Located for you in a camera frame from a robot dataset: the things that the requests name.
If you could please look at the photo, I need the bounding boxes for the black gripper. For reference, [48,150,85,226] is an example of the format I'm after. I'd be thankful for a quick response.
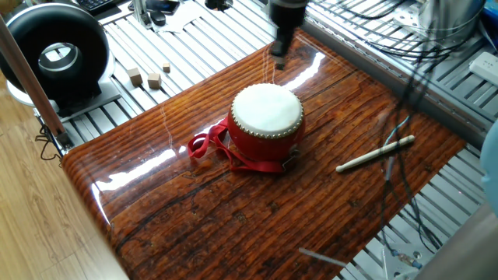
[268,0,309,72]

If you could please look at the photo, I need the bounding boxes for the cream wooden drumstick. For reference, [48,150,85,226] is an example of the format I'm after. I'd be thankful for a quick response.
[335,135,416,173]

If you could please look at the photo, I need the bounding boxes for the red drum white head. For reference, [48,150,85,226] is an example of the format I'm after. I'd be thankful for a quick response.
[226,82,307,163]

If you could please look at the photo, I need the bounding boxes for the black phone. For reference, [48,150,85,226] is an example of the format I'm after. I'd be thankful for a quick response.
[128,0,181,16]

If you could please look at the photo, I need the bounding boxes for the black computer mouse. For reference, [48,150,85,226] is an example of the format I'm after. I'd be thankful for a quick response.
[149,10,167,27]

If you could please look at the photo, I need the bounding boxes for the silver perforated metal plate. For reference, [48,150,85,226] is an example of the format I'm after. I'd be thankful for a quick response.
[392,2,427,30]

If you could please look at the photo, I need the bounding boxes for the small wooden block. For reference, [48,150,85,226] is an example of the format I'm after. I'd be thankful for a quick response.
[146,72,163,90]
[126,67,144,87]

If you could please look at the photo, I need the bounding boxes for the short aluminium upright profile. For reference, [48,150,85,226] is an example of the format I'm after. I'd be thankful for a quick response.
[132,0,153,30]

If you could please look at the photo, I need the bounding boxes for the brown wooden bench board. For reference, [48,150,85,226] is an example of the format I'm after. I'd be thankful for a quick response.
[61,26,467,280]

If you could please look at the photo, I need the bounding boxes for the black keyboard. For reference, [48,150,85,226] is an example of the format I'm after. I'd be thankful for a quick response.
[75,0,117,12]

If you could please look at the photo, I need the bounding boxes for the white power strip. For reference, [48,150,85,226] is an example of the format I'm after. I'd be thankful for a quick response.
[468,51,498,87]

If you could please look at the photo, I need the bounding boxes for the black cables on grid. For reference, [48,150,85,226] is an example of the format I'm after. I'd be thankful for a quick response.
[310,0,472,65]

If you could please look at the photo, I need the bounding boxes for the red fabric strap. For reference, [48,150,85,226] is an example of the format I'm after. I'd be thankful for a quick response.
[187,116,300,174]

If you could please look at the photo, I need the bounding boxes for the black cable bundle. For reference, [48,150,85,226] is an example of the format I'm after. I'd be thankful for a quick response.
[376,38,447,252]

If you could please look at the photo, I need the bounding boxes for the cable with metal connector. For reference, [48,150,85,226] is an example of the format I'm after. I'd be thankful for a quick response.
[391,248,424,270]

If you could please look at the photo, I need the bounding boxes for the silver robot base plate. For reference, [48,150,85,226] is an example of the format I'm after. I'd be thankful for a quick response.
[381,241,439,280]

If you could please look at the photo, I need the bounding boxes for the brown frame post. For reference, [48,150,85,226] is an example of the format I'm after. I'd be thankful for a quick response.
[0,15,75,151]

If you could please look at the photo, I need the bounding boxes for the thin black cable loop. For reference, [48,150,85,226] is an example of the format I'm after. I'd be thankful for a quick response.
[34,124,64,163]

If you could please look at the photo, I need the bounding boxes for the black ring shaped fan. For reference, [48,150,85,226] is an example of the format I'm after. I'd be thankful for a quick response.
[0,2,122,117]

